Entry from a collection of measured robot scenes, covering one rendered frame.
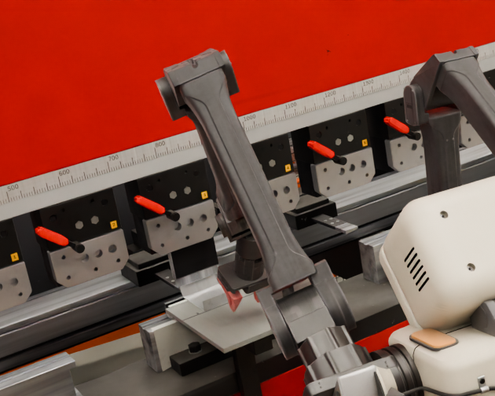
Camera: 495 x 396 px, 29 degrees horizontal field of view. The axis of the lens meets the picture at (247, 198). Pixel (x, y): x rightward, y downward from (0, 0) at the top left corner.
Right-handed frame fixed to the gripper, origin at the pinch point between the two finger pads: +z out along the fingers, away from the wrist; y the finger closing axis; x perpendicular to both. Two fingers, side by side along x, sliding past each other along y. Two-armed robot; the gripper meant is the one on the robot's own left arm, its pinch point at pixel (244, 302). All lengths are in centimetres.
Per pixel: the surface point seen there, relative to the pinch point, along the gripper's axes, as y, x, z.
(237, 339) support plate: 6.4, 8.4, -1.2
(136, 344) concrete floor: -43, -145, 196
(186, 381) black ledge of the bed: 12.2, 0.4, 17.5
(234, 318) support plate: 2.4, 0.6, 3.1
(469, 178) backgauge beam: -92, -34, 28
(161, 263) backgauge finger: 2.2, -32.0, 18.4
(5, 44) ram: 30, -40, -42
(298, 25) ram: -30, -36, -34
